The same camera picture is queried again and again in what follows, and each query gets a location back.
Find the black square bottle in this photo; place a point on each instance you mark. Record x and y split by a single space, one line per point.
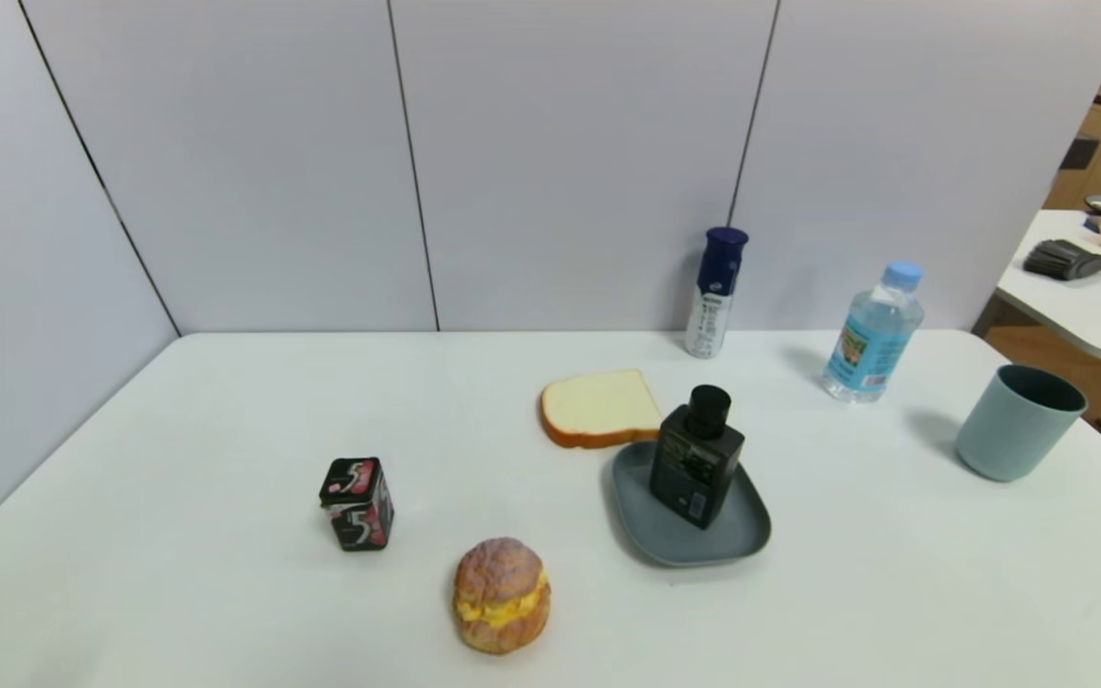
694 468

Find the grey square dish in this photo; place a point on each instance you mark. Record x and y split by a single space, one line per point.
742 535

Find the black gum box with 5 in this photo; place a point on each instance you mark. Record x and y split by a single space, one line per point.
359 511

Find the cream puff bun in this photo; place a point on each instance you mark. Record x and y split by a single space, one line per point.
501 597

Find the white bread slice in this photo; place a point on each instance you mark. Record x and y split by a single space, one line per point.
598 406

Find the spray can with blue cap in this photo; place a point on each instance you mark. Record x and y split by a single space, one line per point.
715 296

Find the clear water bottle blue cap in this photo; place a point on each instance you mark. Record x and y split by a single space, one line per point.
871 344

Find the light blue cup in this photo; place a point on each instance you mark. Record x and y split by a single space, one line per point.
1014 430

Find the black bristle brush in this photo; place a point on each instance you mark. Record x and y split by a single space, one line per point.
1067 260

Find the white side table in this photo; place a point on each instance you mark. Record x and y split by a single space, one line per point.
1086 306

